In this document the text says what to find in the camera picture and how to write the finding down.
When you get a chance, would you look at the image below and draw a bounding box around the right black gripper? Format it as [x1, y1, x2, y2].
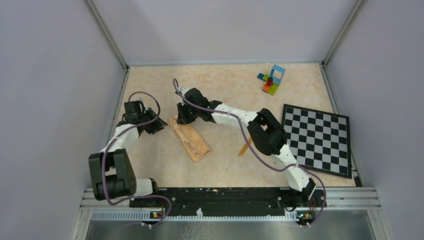
[176, 101, 200, 126]

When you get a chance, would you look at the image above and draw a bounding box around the peach cloth napkin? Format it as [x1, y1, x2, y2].
[168, 116, 212, 163]

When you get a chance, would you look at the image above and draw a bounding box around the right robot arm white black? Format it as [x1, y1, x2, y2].
[175, 86, 316, 206]

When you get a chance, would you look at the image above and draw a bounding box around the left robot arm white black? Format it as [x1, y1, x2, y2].
[88, 100, 168, 207]

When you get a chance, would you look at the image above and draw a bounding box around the orange plastic spoon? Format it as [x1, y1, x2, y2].
[237, 137, 252, 157]

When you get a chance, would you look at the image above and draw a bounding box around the colourful toy brick model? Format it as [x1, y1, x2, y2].
[257, 63, 286, 96]

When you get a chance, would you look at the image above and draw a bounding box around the black white checkerboard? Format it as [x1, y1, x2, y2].
[281, 104, 352, 179]

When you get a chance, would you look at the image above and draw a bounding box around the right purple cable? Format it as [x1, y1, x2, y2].
[172, 78, 328, 227]

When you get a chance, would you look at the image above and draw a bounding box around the purple cable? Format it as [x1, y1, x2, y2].
[172, 78, 328, 227]
[100, 91, 173, 229]

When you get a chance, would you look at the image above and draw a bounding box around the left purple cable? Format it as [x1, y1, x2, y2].
[100, 91, 173, 229]

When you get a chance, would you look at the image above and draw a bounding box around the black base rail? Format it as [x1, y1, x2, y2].
[129, 187, 325, 217]

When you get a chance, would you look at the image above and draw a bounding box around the aluminium frame profile front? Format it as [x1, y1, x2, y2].
[79, 187, 381, 223]

